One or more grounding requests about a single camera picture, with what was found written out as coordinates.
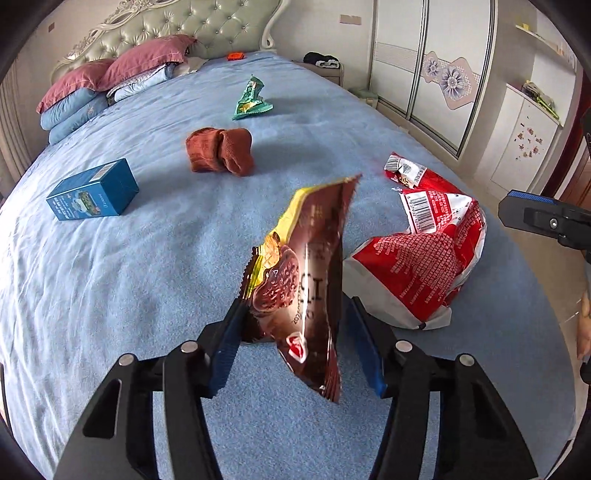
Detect brown chocolate snack bag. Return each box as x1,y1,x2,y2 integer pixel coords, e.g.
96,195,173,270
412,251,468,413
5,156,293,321
239,176,360,402

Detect red white snack bag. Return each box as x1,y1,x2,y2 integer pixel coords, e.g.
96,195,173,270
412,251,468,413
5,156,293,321
342,153,487,330

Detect blue nasal spray box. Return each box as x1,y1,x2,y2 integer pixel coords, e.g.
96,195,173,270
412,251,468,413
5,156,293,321
46,158,139,221

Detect green snack wrapper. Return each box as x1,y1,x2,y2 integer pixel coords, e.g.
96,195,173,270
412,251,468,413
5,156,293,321
232,76,273,120

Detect right hand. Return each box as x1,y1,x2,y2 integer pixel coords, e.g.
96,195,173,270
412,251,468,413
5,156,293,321
577,292,591,360

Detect white corner cabinet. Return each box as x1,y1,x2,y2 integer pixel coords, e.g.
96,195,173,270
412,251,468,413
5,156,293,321
475,84,561,199

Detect clutter on cabinet top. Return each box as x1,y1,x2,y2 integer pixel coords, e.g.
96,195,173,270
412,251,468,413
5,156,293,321
521,80,560,121

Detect blue bed sheet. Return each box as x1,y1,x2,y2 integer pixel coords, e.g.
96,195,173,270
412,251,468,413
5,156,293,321
1,52,576,479

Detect white sliding wardrobe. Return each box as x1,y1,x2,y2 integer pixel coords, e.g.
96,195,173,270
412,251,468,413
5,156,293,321
370,0,497,157

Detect mint storage box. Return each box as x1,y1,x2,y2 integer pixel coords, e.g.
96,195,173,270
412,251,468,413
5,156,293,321
349,88,379,109

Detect rust brown folded socks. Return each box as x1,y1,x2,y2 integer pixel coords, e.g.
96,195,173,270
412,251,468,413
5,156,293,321
185,127,254,177

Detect grey bedside nightstand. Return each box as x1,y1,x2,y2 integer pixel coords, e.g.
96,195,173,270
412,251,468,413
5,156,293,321
294,61,345,87

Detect black white cloth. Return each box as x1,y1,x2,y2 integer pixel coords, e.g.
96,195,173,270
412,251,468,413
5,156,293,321
303,52,341,69

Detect pink pillow left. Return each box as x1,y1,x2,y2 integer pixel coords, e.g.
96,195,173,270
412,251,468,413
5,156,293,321
36,59,114,114

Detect small orange object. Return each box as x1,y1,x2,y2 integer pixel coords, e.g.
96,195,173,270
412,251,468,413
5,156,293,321
226,52,245,61

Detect pink pillow near headboard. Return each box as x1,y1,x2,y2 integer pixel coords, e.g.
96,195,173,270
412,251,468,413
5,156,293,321
96,34,197,92

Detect tufted green headboard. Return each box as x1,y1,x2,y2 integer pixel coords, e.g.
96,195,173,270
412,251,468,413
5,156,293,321
50,0,290,83

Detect white wall shelf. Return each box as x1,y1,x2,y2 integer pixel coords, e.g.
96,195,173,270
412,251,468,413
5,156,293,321
515,23,577,72

